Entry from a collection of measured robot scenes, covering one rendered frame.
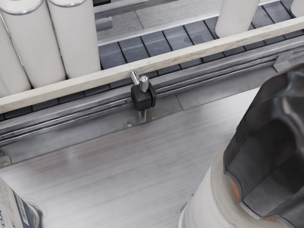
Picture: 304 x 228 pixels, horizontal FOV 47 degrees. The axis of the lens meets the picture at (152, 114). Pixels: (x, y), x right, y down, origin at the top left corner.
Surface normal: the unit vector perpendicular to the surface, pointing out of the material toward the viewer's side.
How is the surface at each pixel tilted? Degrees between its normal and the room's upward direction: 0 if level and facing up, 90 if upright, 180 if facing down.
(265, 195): 90
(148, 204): 0
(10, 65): 90
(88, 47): 90
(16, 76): 90
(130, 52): 0
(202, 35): 0
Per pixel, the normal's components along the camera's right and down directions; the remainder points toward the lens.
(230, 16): -0.68, 0.62
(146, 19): 0.06, -0.49
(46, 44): 0.74, 0.61
